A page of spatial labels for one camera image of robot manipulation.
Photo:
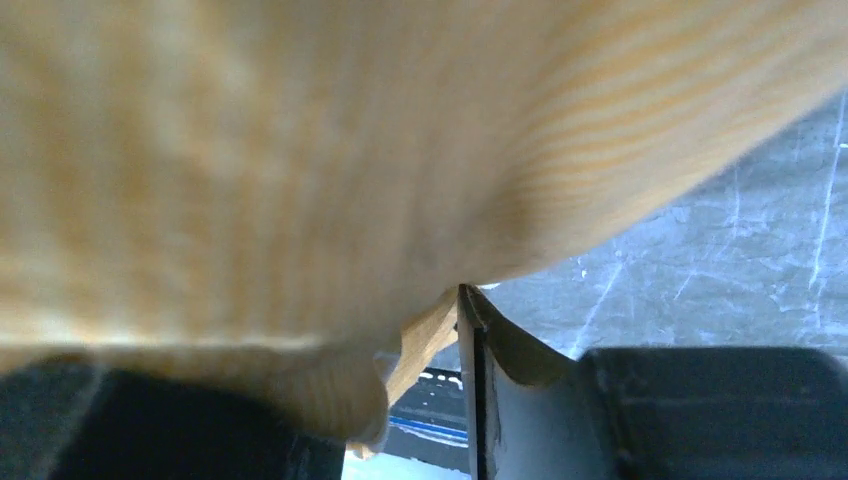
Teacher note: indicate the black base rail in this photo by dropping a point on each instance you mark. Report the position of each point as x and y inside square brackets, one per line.
[429, 422]

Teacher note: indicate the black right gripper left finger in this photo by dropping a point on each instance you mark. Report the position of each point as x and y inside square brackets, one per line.
[83, 422]

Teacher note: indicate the blue and orange pillowcase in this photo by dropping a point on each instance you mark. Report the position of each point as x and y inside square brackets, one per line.
[281, 198]

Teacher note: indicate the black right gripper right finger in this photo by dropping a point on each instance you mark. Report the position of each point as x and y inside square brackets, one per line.
[646, 412]

